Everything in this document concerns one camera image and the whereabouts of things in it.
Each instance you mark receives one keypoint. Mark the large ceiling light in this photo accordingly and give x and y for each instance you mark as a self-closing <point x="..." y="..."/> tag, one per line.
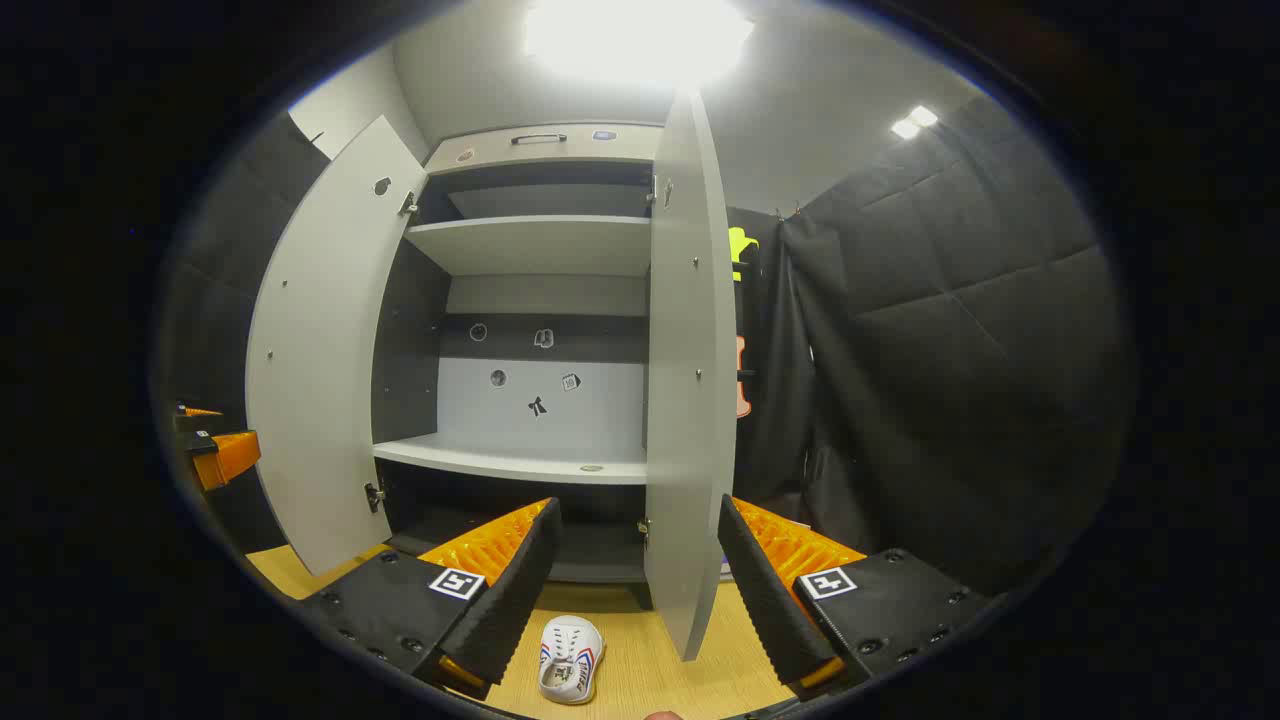
<point x="640" y="35"/>

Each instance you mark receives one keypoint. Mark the small ceiling light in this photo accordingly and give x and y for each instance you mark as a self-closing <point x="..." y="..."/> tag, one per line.
<point x="915" y="122"/>

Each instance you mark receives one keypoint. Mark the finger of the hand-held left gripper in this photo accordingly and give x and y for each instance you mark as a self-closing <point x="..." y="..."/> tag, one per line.
<point x="198" y="415"/>
<point x="232" y="455"/>

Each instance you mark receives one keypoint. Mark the grey shoe cabinet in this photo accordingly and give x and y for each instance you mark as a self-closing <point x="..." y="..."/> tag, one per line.
<point x="540" y="400"/>

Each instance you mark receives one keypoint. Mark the white shoe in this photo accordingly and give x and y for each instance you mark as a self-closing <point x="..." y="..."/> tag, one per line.
<point x="570" y="660"/>

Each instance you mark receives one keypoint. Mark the grey cabinet door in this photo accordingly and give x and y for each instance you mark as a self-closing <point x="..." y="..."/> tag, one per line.
<point x="690" y="350"/>
<point x="320" y="350"/>

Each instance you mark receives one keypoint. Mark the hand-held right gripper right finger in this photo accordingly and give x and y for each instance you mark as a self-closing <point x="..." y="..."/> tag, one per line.
<point x="765" y="600"/>

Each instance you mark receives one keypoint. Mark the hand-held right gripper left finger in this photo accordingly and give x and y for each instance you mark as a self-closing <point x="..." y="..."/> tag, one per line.
<point x="520" y="590"/>

